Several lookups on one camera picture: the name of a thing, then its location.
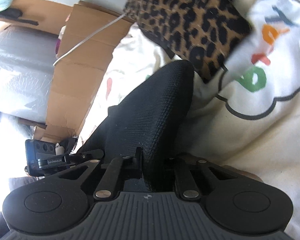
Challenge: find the brown cardboard sheet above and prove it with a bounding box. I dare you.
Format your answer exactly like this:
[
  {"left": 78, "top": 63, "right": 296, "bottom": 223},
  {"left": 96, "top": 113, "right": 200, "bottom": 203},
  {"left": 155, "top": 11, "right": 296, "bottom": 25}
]
[{"left": 0, "top": 0, "right": 132, "bottom": 142}]

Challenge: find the leopard print garment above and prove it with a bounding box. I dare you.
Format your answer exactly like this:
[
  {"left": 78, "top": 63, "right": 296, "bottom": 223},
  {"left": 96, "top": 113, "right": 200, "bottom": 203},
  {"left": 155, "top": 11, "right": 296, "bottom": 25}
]
[{"left": 124, "top": 0, "right": 251, "bottom": 83}]

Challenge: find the black skirt with floral lining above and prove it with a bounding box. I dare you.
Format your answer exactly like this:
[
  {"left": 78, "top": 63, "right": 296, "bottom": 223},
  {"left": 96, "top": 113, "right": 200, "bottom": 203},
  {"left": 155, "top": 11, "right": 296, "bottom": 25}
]
[{"left": 78, "top": 60, "right": 194, "bottom": 192}]

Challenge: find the clear plastic wrapped bundle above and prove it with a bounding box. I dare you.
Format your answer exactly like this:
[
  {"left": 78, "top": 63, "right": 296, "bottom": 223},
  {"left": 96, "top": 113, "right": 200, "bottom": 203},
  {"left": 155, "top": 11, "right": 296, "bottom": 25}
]
[{"left": 0, "top": 26, "right": 57, "bottom": 123}]

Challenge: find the white cable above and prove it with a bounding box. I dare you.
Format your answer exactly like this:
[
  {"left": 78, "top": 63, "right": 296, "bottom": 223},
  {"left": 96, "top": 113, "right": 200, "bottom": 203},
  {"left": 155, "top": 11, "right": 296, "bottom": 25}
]
[{"left": 52, "top": 12, "right": 128, "bottom": 67}]

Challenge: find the cream cartoon print bedsheet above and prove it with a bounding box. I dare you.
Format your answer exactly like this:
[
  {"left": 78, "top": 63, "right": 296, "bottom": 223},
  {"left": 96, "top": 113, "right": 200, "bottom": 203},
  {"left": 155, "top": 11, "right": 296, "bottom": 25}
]
[{"left": 77, "top": 0, "right": 300, "bottom": 240}]

